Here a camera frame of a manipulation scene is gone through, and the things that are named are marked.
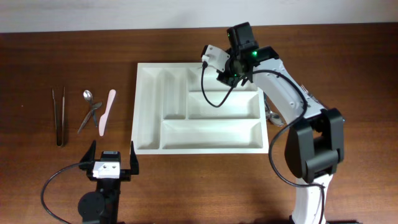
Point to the dark steel teaspoon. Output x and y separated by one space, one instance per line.
88 115

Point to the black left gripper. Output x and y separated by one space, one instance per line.
87 162

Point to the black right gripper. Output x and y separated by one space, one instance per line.
232 81

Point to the steel tweezers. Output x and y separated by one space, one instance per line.
59 119

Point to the small steel teaspoon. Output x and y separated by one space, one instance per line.
89 98

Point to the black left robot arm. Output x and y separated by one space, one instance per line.
101 205

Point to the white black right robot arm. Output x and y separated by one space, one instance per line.
315 141

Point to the pink plastic knife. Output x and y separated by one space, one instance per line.
104 117

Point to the steel spoon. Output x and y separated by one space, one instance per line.
273 117

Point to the white plastic cutlery tray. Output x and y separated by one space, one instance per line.
181 109

